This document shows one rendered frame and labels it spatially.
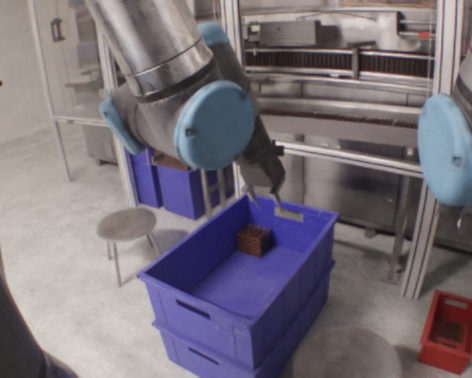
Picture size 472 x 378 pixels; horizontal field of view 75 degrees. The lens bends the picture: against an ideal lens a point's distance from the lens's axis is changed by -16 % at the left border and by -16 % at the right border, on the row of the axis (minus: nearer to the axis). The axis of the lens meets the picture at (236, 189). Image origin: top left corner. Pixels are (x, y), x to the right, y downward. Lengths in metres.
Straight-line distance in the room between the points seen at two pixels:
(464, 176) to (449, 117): 0.04
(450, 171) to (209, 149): 0.21
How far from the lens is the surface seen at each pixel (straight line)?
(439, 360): 1.37
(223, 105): 0.34
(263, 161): 0.61
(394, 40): 1.76
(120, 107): 0.46
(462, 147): 0.27
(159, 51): 0.32
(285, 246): 1.46
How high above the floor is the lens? 1.07
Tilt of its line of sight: 26 degrees down
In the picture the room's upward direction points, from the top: 5 degrees counter-clockwise
